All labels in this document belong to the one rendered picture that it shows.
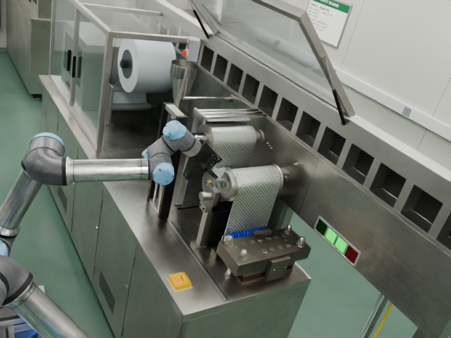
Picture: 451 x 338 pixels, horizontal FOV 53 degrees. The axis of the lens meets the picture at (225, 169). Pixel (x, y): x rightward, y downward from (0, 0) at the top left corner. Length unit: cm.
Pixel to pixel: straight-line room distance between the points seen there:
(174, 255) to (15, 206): 69
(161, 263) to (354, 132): 96
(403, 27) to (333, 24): 86
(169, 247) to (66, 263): 135
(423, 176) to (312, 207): 55
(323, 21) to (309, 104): 334
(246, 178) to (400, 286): 72
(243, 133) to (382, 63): 279
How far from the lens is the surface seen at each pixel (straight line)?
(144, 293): 221
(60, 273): 325
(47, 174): 157
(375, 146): 177
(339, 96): 179
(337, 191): 191
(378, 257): 183
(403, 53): 459
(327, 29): 523
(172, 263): 201
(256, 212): 206
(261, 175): 198
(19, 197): 178
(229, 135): 207
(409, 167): 169
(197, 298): 189
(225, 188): 192
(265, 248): 201
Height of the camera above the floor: 220
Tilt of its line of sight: 28 degrees down
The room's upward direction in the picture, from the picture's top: 14 degrees clockwise
